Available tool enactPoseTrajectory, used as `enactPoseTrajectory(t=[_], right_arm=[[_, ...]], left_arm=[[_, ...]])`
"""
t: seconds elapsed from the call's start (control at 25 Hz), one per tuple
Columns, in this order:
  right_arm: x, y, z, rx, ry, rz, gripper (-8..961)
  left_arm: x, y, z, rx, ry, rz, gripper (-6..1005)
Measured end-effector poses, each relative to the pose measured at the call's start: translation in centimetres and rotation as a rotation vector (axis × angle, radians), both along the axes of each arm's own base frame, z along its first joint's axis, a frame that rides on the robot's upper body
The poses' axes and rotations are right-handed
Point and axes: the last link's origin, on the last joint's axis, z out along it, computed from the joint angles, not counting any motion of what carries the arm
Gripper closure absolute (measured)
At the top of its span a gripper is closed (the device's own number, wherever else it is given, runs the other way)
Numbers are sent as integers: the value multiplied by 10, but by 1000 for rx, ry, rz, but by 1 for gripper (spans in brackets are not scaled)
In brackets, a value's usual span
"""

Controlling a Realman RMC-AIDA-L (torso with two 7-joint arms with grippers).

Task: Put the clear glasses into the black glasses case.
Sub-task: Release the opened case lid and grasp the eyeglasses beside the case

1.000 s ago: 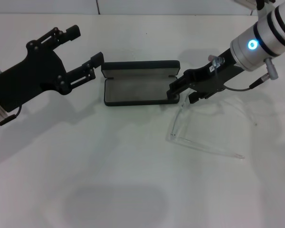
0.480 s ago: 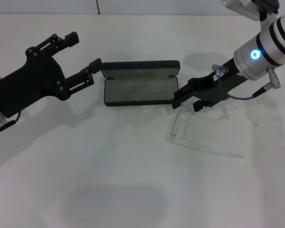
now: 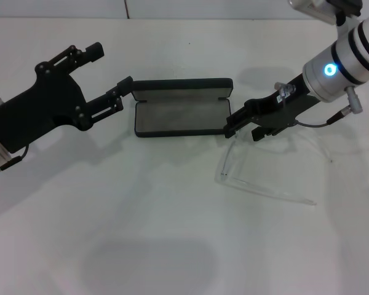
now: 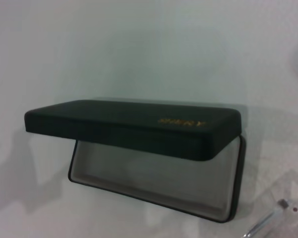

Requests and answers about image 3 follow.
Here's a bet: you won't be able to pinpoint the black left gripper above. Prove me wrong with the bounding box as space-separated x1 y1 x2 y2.
0 41 133 154

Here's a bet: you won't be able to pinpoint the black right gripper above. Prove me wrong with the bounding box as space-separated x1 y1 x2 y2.
223 72 320 142

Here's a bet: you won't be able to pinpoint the clear plastic glasses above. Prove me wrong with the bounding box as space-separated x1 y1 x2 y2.
215 130 333 207

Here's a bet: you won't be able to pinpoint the black glasses case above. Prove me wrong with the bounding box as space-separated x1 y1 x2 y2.
130 77 234 138

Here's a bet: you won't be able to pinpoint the gray right arm cable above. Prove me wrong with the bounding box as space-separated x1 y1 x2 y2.
293 85 363 127

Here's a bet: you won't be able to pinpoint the gray arm cable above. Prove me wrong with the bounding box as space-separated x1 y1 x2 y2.
293 85 363 127
0 144 30 183

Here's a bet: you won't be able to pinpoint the gray left arm cable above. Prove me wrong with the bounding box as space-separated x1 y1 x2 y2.
0 144 30 183

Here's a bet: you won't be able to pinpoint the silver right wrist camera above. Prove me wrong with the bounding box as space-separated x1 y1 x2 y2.
288 0 364 25

